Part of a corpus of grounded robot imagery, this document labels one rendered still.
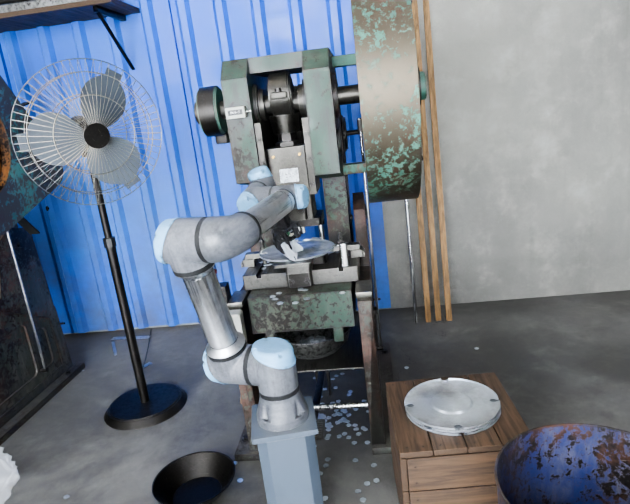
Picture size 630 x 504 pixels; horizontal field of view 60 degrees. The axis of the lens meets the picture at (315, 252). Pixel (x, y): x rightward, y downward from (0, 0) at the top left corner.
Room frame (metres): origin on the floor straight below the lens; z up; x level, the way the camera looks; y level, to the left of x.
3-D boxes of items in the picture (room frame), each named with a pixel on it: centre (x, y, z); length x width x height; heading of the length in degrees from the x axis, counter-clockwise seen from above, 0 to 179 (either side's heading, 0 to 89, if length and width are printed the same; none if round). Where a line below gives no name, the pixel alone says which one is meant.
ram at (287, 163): (2.10, 0.06, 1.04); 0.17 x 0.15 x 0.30; 173
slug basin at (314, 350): (2.14, 0.05, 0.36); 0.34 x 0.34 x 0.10
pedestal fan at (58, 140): (2.72, 0.89, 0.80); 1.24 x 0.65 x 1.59; 173
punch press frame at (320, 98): (2.29, 0.04, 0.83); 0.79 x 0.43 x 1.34; 173
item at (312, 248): (2.02, 0.07, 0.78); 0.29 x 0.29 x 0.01
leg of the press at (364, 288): (2.25, -0.23, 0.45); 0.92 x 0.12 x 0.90; 173
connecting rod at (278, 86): (2.14, 0.05, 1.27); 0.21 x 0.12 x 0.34; 173
